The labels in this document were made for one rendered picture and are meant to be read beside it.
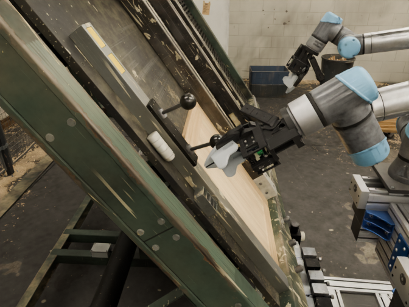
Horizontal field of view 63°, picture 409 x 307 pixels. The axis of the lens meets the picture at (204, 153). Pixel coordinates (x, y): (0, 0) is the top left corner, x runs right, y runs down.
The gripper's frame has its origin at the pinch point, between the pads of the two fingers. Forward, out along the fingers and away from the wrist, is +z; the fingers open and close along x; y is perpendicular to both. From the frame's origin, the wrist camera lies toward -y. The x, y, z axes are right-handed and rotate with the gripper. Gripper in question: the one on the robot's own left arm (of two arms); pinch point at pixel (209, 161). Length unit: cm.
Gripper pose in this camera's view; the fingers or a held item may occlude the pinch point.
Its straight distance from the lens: 74.1
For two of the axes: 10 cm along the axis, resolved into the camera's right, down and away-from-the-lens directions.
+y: 1.5, 7.1, -6.9
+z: -8.2, 4.8, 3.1
